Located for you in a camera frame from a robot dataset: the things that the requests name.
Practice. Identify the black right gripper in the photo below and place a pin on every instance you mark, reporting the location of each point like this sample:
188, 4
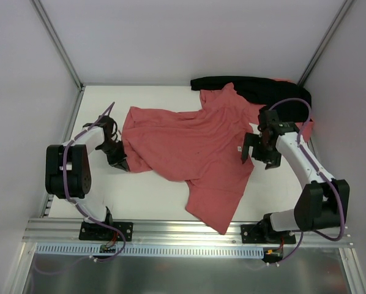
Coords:
259, 150

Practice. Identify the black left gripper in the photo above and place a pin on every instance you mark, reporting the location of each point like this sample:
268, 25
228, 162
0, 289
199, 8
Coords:
115, 155

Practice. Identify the pink t-shirt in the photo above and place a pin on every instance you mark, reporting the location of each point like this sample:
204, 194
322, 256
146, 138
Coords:
302, 128
201, 148

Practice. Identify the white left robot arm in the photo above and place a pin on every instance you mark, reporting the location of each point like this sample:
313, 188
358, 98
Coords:
68, 172

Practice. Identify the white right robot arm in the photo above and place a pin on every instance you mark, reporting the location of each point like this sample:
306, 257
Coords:
307, 215

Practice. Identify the black t-shirt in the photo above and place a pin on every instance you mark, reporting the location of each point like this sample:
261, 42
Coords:
213, 83

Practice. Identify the right side aluminium rail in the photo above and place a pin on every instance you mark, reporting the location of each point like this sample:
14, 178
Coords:
329, 200

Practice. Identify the aluminium rail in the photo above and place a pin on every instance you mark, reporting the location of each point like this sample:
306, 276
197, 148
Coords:
191, 233
67, 135
329, 200

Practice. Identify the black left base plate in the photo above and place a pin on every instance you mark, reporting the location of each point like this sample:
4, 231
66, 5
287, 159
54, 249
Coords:
94, 232

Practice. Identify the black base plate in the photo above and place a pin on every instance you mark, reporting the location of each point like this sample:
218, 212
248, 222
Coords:
94, 232
255, 234

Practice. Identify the left side aluminium rail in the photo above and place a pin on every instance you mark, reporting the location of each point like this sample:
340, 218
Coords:
67, 135

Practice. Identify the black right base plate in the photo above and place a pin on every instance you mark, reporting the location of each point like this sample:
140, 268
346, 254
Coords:
255, 234

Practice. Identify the white slotted cable duct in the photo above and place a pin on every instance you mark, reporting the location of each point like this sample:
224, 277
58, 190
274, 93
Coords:
146, 250

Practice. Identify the aluminium front rail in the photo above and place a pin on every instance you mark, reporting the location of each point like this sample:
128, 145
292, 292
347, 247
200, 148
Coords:
191, 233

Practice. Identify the right aluminium frame post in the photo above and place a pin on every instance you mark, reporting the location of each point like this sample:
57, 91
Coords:
336, 22

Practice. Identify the aluminium frame post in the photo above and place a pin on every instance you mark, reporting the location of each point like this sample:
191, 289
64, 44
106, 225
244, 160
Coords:
56, 41
336, 22

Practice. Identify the left aluminium frame post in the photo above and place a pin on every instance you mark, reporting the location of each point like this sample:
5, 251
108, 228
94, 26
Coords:
56, 41

